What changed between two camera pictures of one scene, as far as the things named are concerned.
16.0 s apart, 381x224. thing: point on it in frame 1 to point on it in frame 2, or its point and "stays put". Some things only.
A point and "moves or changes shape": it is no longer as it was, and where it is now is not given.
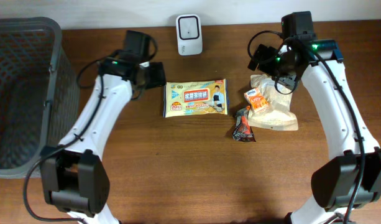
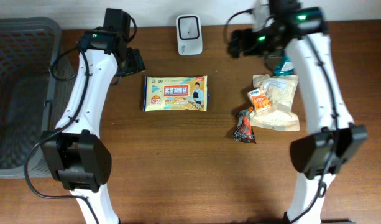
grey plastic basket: [35, 93] stays put
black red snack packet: [243, 131] stays put
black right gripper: [286, 81] to [264, 54]
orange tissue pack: [256, 99] stays put
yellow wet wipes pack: [196, 98] moves or changes shape
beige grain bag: [279, 114] stays put
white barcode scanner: [189, 34] stays put
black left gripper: [149, 83] to [121, 73]
